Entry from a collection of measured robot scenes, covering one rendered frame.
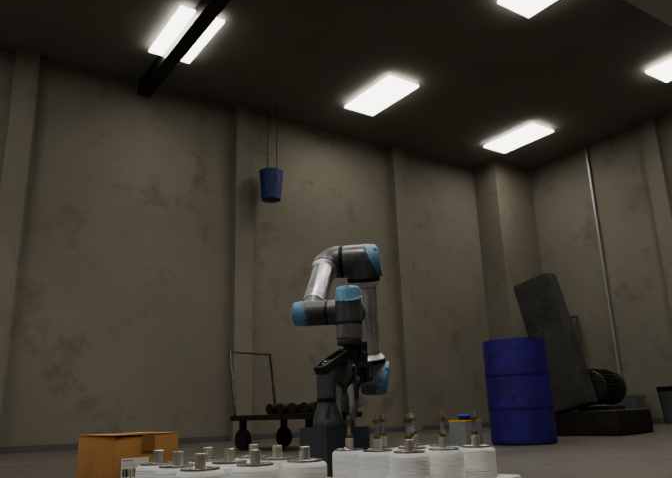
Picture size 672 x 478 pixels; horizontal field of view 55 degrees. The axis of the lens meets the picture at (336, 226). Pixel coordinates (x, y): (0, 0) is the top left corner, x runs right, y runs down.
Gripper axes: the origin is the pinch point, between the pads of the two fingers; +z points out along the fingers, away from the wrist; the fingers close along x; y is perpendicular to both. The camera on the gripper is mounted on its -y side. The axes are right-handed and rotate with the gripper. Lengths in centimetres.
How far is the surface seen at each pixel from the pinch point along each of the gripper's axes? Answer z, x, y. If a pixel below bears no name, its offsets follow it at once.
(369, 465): 12.3, -13.2, -5.0
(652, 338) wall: -108, 355, 1061
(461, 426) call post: 4.6, -9.5, 37.2
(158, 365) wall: -72, 726, 304
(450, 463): 12.2, -28.4, 7.6
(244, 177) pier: -374, 698, 427
